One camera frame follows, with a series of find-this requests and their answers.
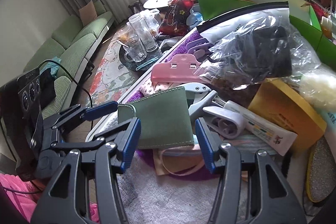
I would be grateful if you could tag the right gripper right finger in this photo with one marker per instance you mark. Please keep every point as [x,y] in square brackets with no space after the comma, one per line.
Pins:
[208,144]

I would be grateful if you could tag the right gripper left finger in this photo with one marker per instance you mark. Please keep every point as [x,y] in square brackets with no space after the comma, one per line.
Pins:
[126,141]

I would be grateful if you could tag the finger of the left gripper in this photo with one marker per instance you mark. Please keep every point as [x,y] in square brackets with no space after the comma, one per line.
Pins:
[99,111]

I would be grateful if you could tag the green felt pouch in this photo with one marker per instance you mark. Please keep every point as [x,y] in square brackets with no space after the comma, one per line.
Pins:
[165,119]

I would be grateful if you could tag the yellow cardboard box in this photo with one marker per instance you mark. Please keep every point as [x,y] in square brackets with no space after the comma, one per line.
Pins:
[278,103]

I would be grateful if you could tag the pink anchor ribbon bow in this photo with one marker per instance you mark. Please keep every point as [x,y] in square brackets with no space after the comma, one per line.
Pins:
[148,88]

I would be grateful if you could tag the silver hole punch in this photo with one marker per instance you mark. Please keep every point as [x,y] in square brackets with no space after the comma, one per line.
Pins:
[198,96]

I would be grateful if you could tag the green sofa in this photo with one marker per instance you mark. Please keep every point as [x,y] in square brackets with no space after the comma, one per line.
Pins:
[72,44]

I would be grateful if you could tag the white toothpaste tube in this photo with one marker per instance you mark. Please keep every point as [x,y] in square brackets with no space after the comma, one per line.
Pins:
[278,138]

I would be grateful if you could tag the glass mug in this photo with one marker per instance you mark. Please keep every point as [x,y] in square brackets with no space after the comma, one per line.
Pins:
[134,50]

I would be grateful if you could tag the pink plastic clip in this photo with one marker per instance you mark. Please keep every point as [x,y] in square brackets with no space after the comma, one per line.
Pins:
[180,69]

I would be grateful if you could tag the purple plastic clip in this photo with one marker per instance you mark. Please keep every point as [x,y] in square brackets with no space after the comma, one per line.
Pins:
[199,48]

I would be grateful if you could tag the silver yellow scrub pad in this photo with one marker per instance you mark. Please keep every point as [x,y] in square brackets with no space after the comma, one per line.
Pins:
[320,178]

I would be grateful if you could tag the black items zip bag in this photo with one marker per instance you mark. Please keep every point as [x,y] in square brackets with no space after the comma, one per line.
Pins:
[254,43]

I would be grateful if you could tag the red gift bag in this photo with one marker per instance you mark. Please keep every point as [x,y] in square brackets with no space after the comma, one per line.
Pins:
[174,22]

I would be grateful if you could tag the white lotion tube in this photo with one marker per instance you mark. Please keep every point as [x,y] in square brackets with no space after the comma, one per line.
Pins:
[330,133]

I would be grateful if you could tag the white sponge in plastic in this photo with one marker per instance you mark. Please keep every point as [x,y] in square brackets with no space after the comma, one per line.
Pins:
[318,87]

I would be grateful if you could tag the green box left compartment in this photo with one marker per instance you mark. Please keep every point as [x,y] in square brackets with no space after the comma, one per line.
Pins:
[249,1]

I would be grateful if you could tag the green box compartment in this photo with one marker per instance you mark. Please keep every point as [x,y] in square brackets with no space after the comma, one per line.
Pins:
[312,32]
[249,1]

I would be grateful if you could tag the green box right compartment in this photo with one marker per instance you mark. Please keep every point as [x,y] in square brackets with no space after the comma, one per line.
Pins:
[312,32]

